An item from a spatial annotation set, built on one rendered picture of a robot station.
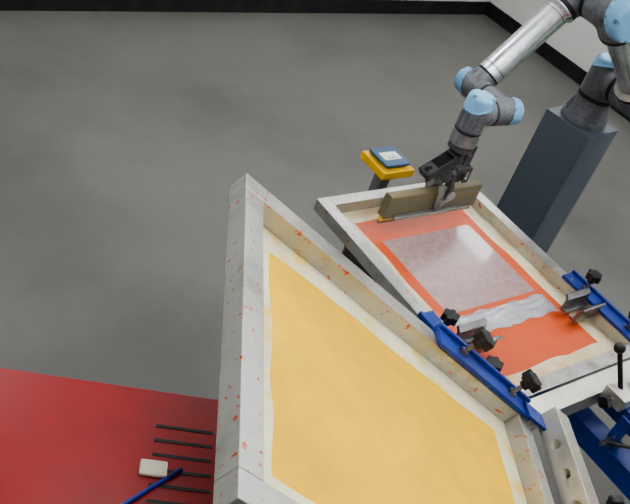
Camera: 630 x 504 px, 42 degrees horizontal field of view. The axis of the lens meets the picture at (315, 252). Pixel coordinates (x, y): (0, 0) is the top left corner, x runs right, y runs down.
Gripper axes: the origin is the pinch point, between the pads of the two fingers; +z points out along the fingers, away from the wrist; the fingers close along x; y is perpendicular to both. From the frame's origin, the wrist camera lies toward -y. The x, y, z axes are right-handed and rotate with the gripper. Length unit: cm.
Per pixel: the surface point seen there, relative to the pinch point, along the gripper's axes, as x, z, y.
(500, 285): -28.8, 8.4, 7.1
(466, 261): -17.6, 8.4, 3.6
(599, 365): -64, 5, 8
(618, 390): -75, -4, -5
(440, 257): -14.0, 8.3, -3.6
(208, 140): 180, 104, 43
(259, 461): -87, -51, -122
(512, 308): -37.7, 7.7, 2.9
